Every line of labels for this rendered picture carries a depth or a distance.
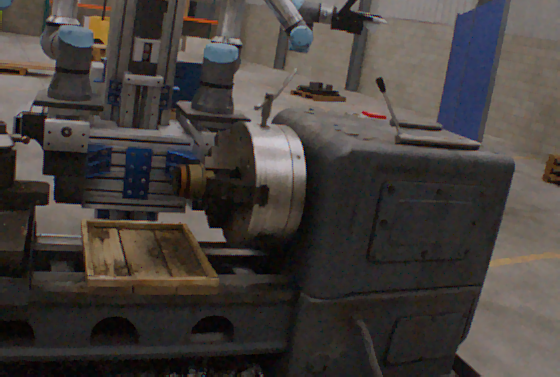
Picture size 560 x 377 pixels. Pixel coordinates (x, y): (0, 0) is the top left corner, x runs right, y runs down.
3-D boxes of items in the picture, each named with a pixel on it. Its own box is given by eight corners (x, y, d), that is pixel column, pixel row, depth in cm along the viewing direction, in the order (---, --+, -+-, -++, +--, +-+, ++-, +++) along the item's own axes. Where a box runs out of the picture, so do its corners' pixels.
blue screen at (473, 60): (411, 138, 1001) (435, 8, 948) (454, 147, 991) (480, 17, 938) (429, 198, 603) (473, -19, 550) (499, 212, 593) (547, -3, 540)
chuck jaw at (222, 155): (241, 176, 147) (238, 134, 151) (248, 169, 143) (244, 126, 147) (200, 174, 142) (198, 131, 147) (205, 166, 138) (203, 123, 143)
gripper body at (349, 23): (360, 32, 208) (329, 27, 208) (364, 10, 205) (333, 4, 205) (362, 35, 201) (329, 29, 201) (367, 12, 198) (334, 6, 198)
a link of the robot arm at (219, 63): (196, 81, 189) (202, 41, 186) (202, 78, 202) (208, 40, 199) (231, 86, 190) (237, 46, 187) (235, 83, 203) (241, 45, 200)
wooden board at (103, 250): (185, 235, 161) (186, 222, 160) (218, 295, 129) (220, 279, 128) (80, 231, 149) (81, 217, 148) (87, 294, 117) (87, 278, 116)
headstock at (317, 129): (406, 229, 200) (430, 122, 191) (492, 288, 157) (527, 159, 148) (248, 227, 176) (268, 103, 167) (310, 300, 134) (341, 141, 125)
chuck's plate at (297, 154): (251, 213, 166) (272, 109, 156) (288, 271, 139) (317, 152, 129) (240, 212, 165) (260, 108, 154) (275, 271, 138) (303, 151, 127)
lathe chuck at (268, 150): (240, 212, 165) (260, 108, 154) (275, 271, 138) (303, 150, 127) (210, 211, 161) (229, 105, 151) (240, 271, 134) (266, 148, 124)
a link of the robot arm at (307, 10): (288, 20, 207) (291, -2, 205) (317, 25, 207) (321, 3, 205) (288, 20, 199) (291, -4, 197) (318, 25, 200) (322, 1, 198)
